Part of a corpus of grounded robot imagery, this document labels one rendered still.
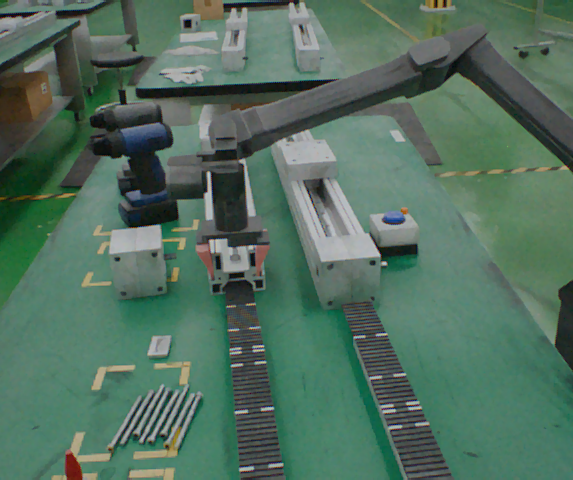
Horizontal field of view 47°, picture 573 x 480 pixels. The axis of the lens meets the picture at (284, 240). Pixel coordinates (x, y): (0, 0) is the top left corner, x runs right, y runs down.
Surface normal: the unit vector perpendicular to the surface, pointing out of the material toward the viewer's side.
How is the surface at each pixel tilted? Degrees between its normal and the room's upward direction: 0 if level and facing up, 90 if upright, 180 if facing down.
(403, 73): 53
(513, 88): 48
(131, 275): 90
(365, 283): 90
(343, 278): 90
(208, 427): 0
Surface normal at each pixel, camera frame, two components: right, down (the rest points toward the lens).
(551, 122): -0.04, -0.29
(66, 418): -0.04, -0.90
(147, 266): 0.18, 0.42
